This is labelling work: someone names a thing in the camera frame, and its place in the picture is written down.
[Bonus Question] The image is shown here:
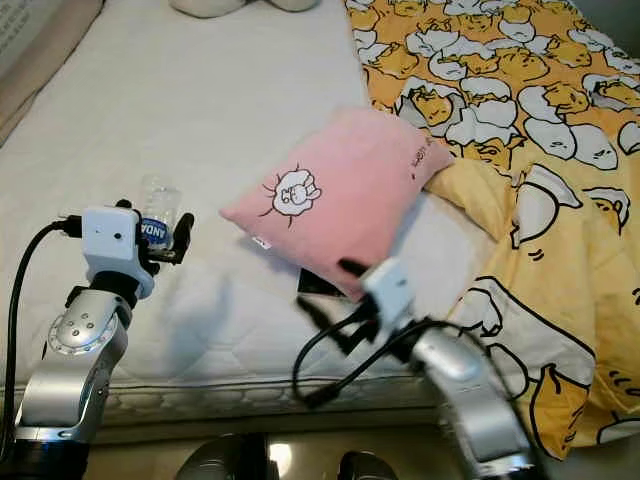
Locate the clear plastic water bottle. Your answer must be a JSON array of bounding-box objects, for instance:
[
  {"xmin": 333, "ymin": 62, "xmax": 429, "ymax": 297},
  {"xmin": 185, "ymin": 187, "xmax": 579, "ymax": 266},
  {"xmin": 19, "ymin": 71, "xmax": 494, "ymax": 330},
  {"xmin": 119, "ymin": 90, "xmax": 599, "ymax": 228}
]
[{"xmin": 138, "ymin": 175, "xmax": 186, "ymax": 251}]

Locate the pink sheep print pillow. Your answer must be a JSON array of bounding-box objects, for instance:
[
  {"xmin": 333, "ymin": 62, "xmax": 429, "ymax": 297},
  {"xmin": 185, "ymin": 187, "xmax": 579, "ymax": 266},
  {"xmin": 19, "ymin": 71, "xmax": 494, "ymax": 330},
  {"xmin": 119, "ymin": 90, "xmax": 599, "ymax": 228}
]
[{"xmin": 220, "ymin": 105, "xmax": 456, "ymax": 301}]

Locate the yellow cartoon egg blanket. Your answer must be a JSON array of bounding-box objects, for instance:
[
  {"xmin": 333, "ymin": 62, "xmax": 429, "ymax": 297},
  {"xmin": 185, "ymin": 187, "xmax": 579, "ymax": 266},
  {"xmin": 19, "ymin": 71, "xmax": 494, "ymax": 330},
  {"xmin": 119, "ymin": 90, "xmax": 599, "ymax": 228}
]
[{"xmin": 345, "ymin": 0, "xmax": 640, "ymax": 461}]

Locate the black flat item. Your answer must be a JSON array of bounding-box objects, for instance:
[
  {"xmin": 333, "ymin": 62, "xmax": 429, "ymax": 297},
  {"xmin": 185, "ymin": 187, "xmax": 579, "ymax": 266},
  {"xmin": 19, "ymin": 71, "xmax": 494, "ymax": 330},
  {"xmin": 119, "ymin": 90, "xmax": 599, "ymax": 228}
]
[{"xmin": 297, "ymin": 268, "xmax": 346, "ymax": 298}]

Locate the robot right leg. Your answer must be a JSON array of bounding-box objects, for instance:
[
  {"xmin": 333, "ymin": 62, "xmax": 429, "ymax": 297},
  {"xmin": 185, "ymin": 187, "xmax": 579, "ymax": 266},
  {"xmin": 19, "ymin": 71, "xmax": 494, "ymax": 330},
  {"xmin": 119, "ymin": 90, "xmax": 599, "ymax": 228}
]
[{"xmin": 335, "ymin": 450, "xmax": 406, "ymax": 480}]

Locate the robot leg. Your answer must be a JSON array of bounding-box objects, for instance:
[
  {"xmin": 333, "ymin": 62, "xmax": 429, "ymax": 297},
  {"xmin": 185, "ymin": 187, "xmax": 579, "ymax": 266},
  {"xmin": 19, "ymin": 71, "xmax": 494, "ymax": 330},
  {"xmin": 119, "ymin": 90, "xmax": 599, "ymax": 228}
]
[
  {"xmin": 175, "ymin": 432, "xmax": 276, "ymax": 480},
  {"xmin": 335, "ymin": 450, "xmax": 406, "ymax": 480}
]

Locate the padded bed side bolster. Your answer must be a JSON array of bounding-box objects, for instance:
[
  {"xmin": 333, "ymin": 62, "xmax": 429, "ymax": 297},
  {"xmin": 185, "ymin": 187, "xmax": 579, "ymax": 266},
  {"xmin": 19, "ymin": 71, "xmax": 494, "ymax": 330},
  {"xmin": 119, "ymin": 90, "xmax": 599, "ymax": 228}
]
[{"xmin": 0, "ymin": 0, "xmax": 106, "ymax": 141}]

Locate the robot left leg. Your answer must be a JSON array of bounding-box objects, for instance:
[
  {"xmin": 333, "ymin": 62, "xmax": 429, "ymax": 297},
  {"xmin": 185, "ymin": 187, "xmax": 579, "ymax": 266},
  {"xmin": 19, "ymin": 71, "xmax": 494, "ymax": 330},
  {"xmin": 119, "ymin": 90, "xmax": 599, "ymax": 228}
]
[{"xmin": 175, "ymin": 432, "xmax": 276, "ymax": 480}]

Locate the grey printed panel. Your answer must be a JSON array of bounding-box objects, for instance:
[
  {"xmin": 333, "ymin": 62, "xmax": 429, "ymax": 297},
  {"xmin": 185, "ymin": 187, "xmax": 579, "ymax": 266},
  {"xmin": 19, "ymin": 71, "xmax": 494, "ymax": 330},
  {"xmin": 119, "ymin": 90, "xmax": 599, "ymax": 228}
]
[{"xmin": 0, "ymin": 0, "xmax": 61, "ymax": 96}]

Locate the beige curved plush pillow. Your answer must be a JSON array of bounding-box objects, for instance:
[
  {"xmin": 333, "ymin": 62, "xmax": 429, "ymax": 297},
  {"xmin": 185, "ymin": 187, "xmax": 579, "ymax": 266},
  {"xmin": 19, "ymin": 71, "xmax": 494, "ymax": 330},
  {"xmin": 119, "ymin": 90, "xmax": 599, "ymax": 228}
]
[{"xmin": 168, "ymin": 0, "xmax": 321, "ymax": 19}]

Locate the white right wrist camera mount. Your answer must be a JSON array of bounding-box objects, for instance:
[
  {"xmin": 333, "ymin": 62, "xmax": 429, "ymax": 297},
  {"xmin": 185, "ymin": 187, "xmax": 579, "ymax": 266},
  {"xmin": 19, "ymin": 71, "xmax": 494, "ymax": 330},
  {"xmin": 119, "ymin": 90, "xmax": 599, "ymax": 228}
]
[{"xmin": 360, "ymin": 258, "xmax": 411, "ymax": 321}]

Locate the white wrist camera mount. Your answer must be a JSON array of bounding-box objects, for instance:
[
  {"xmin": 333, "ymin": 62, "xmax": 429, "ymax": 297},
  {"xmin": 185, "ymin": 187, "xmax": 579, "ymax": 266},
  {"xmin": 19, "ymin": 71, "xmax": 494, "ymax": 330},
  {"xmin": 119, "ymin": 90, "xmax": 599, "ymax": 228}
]
[
  {"xmin": 360, "ymin": 258, "xmax": 411, "ymax": 321},
  {"xmin": 80, "ymin": 205, "xmax": 156, "ymax": 299}
]

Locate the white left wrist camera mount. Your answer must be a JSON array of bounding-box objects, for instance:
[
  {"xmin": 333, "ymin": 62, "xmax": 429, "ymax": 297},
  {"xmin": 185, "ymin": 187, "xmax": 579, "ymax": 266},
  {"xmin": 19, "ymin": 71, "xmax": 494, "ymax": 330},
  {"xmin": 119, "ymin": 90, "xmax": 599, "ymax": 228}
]
[{"xmin": 80, "ymin": 205, "xmax": 156, "ymax": 299}]

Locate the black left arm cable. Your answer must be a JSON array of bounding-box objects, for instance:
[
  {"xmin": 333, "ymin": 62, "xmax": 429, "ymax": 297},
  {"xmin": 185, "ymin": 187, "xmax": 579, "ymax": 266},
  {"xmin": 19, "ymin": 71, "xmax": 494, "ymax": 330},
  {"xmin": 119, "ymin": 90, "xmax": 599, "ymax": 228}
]
[{"xmin": 5, "ymin": 215, "xmax": 83, "ymax": 461}]

